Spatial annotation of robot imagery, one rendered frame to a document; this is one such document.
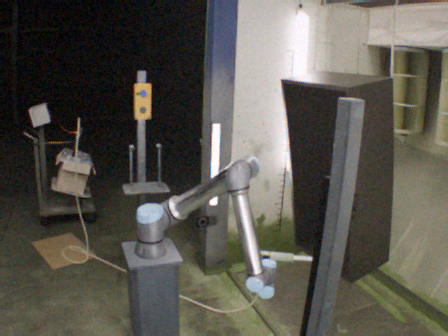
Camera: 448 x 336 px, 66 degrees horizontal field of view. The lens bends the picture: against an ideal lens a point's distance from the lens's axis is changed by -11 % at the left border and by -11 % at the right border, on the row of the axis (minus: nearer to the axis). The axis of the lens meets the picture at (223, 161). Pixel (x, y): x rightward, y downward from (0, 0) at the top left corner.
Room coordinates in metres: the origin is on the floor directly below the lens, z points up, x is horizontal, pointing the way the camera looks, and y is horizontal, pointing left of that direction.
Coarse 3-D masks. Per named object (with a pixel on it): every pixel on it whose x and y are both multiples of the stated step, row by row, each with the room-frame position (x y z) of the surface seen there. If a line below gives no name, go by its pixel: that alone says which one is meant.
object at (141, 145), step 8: (144, 72) 2.82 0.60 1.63; (144, 120) 2.82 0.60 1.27; (144, 128) 2.82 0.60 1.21; (144, 136) 2.82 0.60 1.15; (144, 144) 2.82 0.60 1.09; (144, 152) 2.82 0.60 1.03; (144, 160) 2.82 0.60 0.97; (144, 168) 2.82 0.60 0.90; (144, 176) 2.82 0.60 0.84; (144, 200) 2.82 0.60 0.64
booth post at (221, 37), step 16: (224, 0) 2.82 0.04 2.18; (208, 16) 2.92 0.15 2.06; (224, 16) 2.83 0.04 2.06; (208, 32) 2.91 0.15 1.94; (224, 32) 2.83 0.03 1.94; (208, 48) 2.89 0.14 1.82; (224, 48) 2.83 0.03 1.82; (208, 64) 2.88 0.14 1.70; (224, 64) 2.83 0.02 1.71; (208, 80) 2.87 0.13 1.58; (224, 80) 2.83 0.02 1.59; (208, 96) 2.85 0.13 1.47; (224, 96) 2.84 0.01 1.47; (208, 112) 2.84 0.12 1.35; (224, 112) 2.84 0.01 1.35; (208, 128) 2.83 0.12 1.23; (224, 128) 2.84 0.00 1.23; (208, 144) 2.82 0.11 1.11; (224, 144) 2.84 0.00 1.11; (208, 160) 2.81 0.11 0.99; (224, 160) 2.85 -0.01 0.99; (208, 176) 2.80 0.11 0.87; (208, 208) 2.80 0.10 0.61; (224, 208) 2.85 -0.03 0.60; (224, 224) 2.85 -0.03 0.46; (208, 240) 2.81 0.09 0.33; (224, 240) 2.86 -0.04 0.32; (208, 256) 2.81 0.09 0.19; (224, 256) 2.86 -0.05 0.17; (208, 272) 2.81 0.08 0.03
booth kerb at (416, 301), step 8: (376, 272) 2.68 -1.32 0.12; (384, 272) 2.60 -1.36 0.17; (384, 280) 2.58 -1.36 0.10; (392, 280) 2.50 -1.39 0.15; (392, 288) 2.48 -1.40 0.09; (400, 288) 2.41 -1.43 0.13; (408, 288) 2.34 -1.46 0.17; (400, 296) 2.38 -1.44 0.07; (408, 296) 2.31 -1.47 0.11; (416, 296) 2.24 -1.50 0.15; (416, 304) 2.22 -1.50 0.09; (424, 304) 2.16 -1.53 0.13; (424, 312) 2.13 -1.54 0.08; (432, 312) 2.07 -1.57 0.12; (440, 312) 2.01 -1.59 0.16; (432, 320) 2.05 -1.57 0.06; (440, 320) 1.99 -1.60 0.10
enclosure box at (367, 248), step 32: (288, 96) 2.43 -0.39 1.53; (320, 96) 2.55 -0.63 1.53; (352, 96) 1.88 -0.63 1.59; (384, 96) 1.99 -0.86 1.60; (288, 128) 2.43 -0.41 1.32; (320, 128) 2.56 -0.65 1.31; (384, 128) 2.01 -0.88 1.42; (288, 160) 2.44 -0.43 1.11; (320, 160) 2.57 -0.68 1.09; (384, 160) 2.02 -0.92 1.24; (384, 192) 2.04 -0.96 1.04; (352, 224) 1.94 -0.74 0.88; (384, 224) 2.07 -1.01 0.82; (352, 256) 1.96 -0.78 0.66; (384, 256) 2.10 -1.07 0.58
